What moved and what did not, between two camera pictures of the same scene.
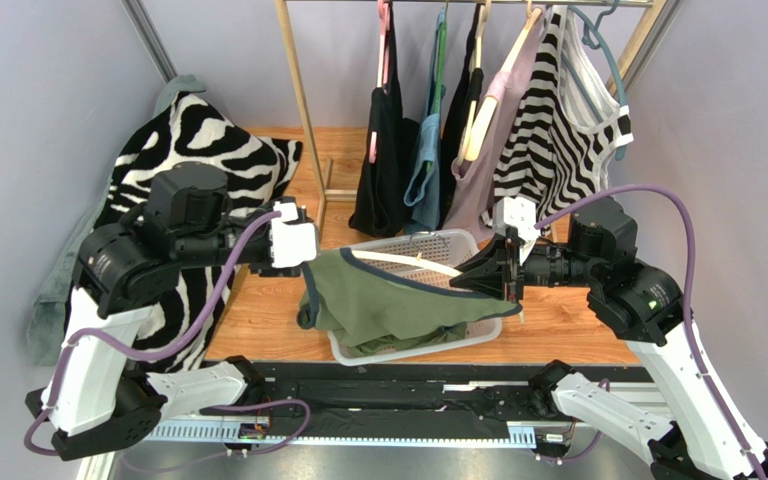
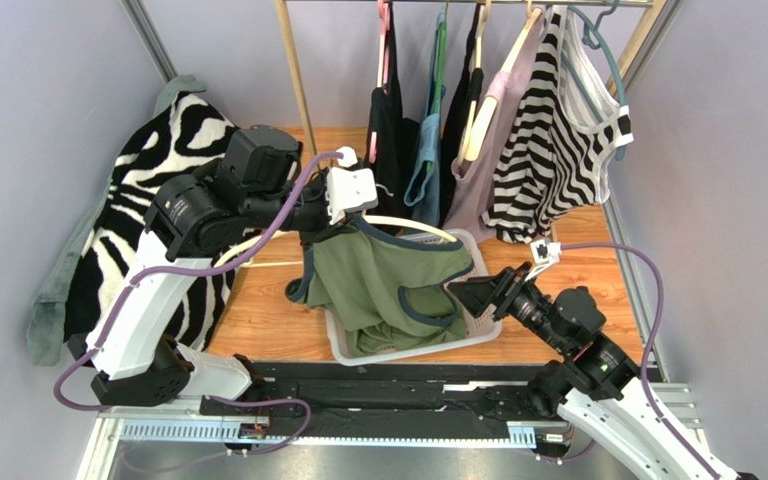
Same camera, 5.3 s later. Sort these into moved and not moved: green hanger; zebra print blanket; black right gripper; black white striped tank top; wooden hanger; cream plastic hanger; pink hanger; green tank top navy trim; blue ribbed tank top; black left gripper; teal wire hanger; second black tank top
Moved: green tank top navy trim; black left gripper; cream plastic hanger; black right gripper
Not moved: wooden hanger; black white striped tank top; blue ribbed tank top; zebra print blanket; teal wire hanger; green hanger; second black tank top; pink hanger
